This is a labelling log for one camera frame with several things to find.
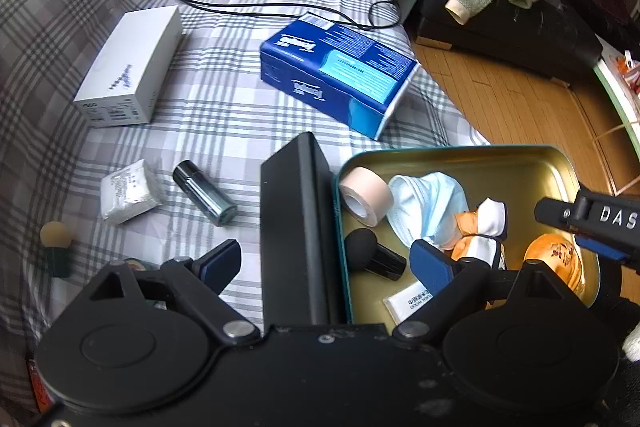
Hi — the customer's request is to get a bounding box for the blue tissue pack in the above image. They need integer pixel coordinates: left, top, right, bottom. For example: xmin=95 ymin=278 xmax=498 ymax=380
xmin=259 ymin=13 xmax=418 ymax=140

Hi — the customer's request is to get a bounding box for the orange satin pouch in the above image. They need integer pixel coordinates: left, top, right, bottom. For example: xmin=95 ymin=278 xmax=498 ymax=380
xmin=524 ymin=233 xmax=585 ymax=297

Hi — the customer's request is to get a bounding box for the dark metallic cylinder bottle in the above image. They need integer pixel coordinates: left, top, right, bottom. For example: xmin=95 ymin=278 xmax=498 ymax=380
xmin=172 ymin=160 xmax=238 ymax=228

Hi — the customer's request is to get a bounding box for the white printed card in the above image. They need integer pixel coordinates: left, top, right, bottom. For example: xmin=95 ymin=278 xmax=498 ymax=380
xmin=383 ymin=282 xmax=433 ymax=325

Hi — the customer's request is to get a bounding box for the gold metal tin tray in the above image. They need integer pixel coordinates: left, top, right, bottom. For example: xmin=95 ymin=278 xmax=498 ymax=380
xmin=334 ymin=145 xmax=601 ymax=332

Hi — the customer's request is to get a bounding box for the orange white plush doll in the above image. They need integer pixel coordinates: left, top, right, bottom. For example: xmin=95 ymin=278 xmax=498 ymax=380
xmin=451 ymin=198 xmax=508 ymax=270

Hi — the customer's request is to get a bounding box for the green white coffee table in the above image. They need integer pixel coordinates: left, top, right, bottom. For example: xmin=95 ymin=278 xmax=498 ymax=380
xmin=593 ymin=36 xmax=639 ymax=141

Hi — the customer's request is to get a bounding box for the black makeup brush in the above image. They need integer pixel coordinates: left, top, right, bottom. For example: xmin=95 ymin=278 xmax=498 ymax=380
xmin=344 ymin=229 xmax=407 ymax=281

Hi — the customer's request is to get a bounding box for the beige tape roll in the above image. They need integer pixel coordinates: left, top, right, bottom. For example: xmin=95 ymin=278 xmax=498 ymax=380
xmin=338 ymin=167 xmax=394 ymax=228

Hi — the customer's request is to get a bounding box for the green tape roll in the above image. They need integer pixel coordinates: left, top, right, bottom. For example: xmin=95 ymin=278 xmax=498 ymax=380
xmin=125 ymin=258 xmax=167 ymax=310

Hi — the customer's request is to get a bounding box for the mushroom brush green handle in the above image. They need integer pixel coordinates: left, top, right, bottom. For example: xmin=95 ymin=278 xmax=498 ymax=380
xmin=40 ymin=221 xmax=73 ymax=279

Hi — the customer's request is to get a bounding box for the white phone box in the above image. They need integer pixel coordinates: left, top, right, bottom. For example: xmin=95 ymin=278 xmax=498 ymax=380
xmin=74 ymin=5 xmax=182 ymax=128

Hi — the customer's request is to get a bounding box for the light blue face mask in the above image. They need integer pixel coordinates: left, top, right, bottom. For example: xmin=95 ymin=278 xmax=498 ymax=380
xmin=386 ymin=172 xmax=469 ymax=251

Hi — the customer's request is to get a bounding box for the small white packet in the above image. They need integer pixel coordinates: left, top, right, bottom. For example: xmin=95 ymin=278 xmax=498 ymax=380
xmin=100 ymin=159 xmax=164 ymax=225

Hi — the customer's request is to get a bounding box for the right hand black glove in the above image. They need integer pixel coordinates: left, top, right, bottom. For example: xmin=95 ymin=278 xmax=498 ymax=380
xmin=608 ymin=298 xmax=639 ymax=426

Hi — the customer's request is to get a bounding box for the black tin lid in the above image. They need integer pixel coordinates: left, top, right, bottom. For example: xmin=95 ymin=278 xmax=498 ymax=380
xmin=260 ymin=132 xmax=349 ymax=326

